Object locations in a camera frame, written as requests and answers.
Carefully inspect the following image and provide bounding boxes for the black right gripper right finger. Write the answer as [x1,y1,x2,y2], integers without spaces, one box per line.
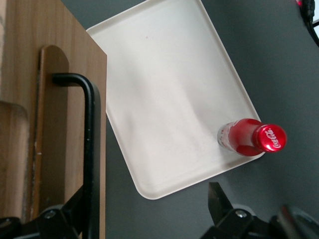
[199,181,275,239]

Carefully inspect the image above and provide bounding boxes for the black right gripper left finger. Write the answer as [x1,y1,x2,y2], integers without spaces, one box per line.
[0,185,85,239]

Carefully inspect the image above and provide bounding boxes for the black metal drawer handle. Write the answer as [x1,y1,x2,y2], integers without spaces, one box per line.
[51,72,102,239]

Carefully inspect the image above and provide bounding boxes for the red cola bottle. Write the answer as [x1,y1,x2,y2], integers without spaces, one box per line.
[217,118,288,157]

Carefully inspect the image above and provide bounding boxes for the cream plastic tray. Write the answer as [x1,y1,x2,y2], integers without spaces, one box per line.
[86,0,266,201]

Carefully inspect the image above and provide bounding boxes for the black cable with red light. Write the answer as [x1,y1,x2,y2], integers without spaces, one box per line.
[298,0,319,48]

